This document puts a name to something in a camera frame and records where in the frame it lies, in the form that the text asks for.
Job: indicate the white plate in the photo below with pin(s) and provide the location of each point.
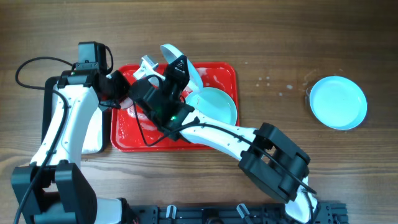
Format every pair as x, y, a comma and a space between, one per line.
171, 54
338, 102
215, 104

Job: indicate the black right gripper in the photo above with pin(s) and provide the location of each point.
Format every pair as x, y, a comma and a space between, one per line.
173, 81

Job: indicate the red plastic tray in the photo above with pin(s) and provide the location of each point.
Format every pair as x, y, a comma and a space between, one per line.
130, 127

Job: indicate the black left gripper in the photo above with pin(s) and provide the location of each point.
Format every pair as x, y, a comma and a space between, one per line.
119, 83

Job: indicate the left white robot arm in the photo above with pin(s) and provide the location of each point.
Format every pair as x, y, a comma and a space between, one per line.
52, 188

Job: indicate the black soapy water tray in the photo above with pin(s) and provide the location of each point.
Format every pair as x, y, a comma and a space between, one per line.
98, 132

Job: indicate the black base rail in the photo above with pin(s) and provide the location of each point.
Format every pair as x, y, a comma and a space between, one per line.
325, 213

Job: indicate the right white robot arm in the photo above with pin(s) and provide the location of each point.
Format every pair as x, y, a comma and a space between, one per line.
272, 161

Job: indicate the pink green sponge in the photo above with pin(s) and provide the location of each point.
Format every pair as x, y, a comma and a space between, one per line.
126, 103

